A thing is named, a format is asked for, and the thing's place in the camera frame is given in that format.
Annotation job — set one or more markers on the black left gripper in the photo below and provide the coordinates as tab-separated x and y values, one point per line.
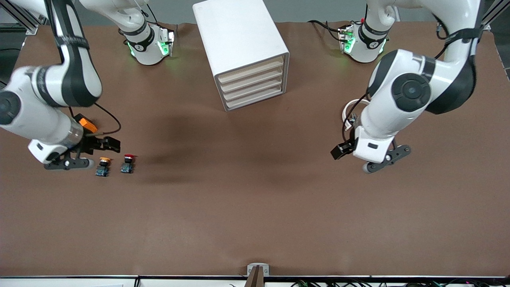
347	147

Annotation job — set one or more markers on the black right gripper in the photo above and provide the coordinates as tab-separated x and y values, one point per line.
91	145

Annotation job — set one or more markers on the red push button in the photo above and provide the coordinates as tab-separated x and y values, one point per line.
127	165

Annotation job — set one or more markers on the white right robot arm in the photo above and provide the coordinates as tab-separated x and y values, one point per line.
51	83

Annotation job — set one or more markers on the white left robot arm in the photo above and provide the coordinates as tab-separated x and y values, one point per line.
398	107

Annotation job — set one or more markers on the yellow push button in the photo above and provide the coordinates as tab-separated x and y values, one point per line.
103	165

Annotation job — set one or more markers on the orange and black block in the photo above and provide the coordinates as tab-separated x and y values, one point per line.
88	125

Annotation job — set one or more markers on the brown bar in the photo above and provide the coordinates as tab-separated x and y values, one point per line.
255	279

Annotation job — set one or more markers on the aluminium frame profile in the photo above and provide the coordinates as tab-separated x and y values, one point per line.
494	11
30	28

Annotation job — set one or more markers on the white table edge rail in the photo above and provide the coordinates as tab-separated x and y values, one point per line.
79	281

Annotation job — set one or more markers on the grey metal bracket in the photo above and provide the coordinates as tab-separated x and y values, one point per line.
258	266

